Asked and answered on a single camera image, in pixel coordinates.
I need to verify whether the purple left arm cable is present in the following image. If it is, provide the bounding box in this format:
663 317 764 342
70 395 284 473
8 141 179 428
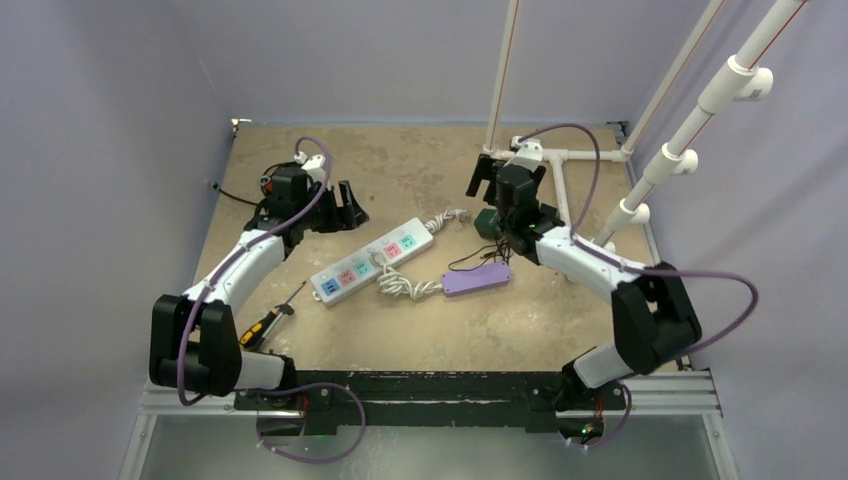
174 136 368 465

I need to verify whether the aluminium front rail frame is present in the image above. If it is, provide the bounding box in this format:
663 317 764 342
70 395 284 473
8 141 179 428
121 370 740 479

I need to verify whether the white PVC pipe frame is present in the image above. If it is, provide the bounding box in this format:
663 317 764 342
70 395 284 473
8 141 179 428
481 0 810 283

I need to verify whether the white power strip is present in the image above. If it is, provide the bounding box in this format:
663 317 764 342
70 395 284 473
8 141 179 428
309 218 435 307

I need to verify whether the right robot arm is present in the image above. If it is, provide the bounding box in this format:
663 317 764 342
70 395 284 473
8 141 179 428
466 154 702 407

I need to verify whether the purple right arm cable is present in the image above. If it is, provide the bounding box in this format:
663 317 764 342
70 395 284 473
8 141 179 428
515 123 761 450

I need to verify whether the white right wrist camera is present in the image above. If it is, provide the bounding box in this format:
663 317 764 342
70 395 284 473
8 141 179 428
506 136 544 172

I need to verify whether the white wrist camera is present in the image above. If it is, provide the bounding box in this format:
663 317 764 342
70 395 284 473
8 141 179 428
293 151 332 185
506 136 544 172

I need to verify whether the yellow black screwdriver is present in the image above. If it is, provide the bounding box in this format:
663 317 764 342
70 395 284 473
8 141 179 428
239 281 306 352

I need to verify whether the purple power strip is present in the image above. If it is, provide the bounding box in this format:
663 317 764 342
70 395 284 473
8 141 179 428
441 262 512 297

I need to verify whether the thin black adapter cable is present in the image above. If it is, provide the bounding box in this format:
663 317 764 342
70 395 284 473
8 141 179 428
447 239 511 273

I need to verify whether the white power strip cord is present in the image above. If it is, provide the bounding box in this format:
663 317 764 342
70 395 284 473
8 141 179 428
423 208 469 233

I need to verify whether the green cube socket adapter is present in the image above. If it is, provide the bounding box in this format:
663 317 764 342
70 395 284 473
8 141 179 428
473 208 502 241

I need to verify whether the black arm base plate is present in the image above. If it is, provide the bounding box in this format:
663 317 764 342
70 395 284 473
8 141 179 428
234 370 627 435

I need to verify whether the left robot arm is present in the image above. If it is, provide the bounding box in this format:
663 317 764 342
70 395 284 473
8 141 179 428
148 155 369 409

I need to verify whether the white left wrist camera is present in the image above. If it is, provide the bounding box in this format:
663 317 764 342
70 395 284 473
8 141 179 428
293 151 332 185

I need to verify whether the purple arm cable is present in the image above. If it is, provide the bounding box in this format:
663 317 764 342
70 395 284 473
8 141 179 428
174 136 368 465
515 123 761 450

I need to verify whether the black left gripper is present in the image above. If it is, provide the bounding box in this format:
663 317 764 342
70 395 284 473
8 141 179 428
296 180 367 234

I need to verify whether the black coiled cable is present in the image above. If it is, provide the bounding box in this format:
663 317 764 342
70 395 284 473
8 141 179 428
210 160 293 215

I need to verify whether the white purple-strip cord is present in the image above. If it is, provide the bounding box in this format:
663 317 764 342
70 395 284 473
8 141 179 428
370 254 445 303

